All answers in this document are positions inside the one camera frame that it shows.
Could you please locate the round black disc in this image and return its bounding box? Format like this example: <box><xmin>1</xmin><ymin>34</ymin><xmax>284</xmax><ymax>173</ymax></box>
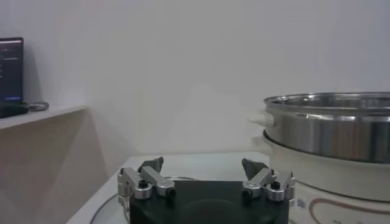
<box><xmin>26</xmin><ymin>101</ymin><xmax>50</xmax><ymax>113</ymax></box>

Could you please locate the stainless steel steamer basket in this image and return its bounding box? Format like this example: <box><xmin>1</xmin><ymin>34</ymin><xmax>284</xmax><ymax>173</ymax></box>
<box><xmin>247</xmin><ymin>92</ymin><xmax>390</xmax><ymax>165</ymax></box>

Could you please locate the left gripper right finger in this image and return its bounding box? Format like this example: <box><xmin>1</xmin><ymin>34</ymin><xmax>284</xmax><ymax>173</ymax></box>
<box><xmin>241</xmin><ymin>158</ymin><xmax>296</xmax><ymax>202</ymax></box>

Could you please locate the white side table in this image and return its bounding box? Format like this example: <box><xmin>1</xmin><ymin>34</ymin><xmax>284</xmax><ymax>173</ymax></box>
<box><xmin>0</xmin><ymin>104</ymin><xmax>110</xmax><ymax>224</ymax></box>

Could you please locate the cream electric cooker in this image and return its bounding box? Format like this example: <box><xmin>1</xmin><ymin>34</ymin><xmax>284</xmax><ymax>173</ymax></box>
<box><xmin>251</xmin><ymin>135</ymin><xmax>390</xmax><ymax>224</ymax></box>

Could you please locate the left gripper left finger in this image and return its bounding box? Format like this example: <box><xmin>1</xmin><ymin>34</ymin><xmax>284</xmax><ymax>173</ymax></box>
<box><xmin>117</xmin><ymin>156</ymin><xmax>177</xmax><ymax>201</ymax></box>

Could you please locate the glass lid with cream handle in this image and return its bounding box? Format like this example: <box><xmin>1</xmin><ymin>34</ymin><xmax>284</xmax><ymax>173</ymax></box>
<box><xmin>90</xmin><ymin>175</ymin><xmax>200</xmax><ymax>224</ymax></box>

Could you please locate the black laptop dark screen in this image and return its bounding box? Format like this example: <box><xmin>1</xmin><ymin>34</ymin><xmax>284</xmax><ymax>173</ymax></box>
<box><xmin>0</xmin><ymin>37</ymin><xmax>30</xmax><ymax>119</ymax></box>

